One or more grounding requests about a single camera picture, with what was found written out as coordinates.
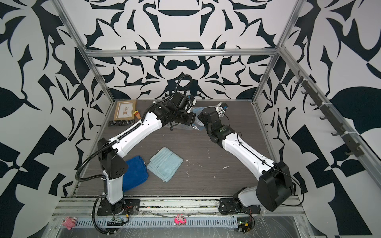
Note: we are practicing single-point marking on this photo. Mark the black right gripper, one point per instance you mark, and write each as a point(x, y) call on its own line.
point(201, 116)

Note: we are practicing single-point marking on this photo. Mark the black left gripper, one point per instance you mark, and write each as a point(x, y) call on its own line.
point(191, 118)

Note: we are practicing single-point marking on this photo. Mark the clear plastic vacuum bag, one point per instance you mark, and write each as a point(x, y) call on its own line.
point(197, 124)

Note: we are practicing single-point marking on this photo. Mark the light teal towel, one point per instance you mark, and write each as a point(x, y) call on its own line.
point(164, 164)

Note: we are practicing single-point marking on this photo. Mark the dark blue towel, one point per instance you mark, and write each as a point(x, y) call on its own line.
point(136, 173)

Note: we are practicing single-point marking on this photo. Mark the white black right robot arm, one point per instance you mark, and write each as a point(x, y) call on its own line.
point(275, 184)

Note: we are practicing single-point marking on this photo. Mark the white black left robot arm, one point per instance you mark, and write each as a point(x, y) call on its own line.
point(112, 159)

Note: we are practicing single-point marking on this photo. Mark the ice cream cone toy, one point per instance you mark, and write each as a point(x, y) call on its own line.
point(137, 115)

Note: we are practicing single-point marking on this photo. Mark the black tv remote control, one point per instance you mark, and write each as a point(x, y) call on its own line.
point(117, 123)

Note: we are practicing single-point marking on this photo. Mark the black electronics box with led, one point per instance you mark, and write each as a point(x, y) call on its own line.
point(245, 226)

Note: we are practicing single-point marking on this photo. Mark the small green circuit board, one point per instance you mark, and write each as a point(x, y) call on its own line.
point(120, 221)

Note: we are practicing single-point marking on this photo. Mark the wooden picture frame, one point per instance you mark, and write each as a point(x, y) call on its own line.
point(125, 110)

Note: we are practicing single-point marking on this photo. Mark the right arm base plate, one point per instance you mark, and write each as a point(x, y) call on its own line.
point(228, 206)

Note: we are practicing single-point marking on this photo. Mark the white slotted cable duct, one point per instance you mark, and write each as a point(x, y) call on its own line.
point(160, 222)

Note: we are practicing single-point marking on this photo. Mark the magenta toy on rail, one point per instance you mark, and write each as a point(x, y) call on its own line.
point(180, 220)

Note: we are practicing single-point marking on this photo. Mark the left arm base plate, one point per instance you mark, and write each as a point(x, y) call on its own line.
point(123, 207)

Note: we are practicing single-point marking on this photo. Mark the black wall hook rack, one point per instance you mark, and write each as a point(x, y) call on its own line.
point(331, 114)

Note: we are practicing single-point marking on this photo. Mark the pink toy on rail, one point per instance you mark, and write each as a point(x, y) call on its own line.
point(69, 222)

